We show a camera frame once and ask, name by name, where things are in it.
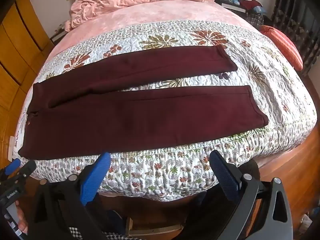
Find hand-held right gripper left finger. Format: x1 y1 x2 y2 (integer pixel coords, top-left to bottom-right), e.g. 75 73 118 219
30 152 112 240

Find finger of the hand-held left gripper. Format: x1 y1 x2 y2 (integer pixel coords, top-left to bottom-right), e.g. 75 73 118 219
10 159 37 183
0 158 21 178

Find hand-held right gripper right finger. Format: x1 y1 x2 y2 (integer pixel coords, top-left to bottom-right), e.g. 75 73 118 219
209 150 293 240

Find maroon pants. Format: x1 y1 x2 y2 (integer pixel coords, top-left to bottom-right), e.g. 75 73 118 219
18 44 269 160

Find person's left hand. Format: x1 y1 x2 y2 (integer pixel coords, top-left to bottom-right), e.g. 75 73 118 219
14 199 28 234

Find checked shirt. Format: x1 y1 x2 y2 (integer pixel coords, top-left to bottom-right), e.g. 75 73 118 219
59 226 130 240

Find wooden stool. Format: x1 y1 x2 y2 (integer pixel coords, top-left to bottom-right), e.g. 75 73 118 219
124 215 185 236

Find floral quilted bedspread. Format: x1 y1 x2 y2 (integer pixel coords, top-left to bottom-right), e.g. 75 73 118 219
14 20 318 203

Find wooden wardrobe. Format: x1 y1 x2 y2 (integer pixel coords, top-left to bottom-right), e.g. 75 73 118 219
0 0 55 143

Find dark bedside table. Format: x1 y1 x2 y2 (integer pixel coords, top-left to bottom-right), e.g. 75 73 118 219
49 23 68 46

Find orange striped pillow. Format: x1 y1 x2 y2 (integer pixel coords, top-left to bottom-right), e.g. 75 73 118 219
259 24 304 71

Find plaid cloth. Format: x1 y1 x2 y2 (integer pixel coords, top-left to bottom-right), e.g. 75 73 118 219
246 12 265 29

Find cluttered dark desk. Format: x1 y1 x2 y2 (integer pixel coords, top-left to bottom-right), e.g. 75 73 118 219
210 0 265 14

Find dark lattice cabinet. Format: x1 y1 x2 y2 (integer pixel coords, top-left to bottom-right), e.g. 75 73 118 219
271 0 320 77

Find red cloth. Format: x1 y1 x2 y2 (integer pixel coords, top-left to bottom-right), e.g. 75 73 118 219
239 0 262 10

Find pink bed sheet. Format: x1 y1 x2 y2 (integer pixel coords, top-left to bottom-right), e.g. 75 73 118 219
50 0 263 63

